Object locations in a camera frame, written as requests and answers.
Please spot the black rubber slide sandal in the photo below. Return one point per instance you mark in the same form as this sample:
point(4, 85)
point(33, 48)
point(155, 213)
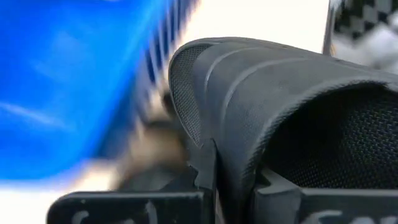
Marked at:
point(248, 93)

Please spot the black white checkered board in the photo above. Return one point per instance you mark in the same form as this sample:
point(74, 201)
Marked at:
point(357, 18)

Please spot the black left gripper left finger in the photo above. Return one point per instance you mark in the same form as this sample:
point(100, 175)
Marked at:
point(124, 208)

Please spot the blue plastic ribbed bin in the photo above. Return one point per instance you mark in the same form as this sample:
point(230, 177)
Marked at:
point(62, 77)

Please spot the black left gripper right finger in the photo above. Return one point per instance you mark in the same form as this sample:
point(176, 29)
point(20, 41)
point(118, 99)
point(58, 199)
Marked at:
point(311, 208)

